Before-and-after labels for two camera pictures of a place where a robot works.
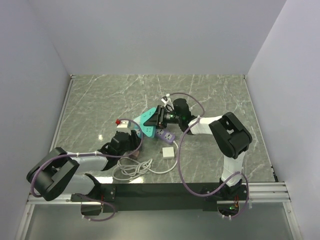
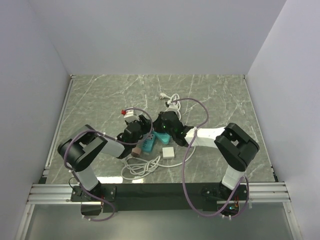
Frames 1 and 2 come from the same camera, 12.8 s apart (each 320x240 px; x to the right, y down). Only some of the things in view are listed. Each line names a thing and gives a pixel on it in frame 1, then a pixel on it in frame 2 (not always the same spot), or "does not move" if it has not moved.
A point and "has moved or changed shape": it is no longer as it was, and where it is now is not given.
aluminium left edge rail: (72, 78) does not move
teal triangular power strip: (149, 131) has moved or changed shape
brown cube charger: (135, 155) does not move
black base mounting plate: (163, 197) does not move
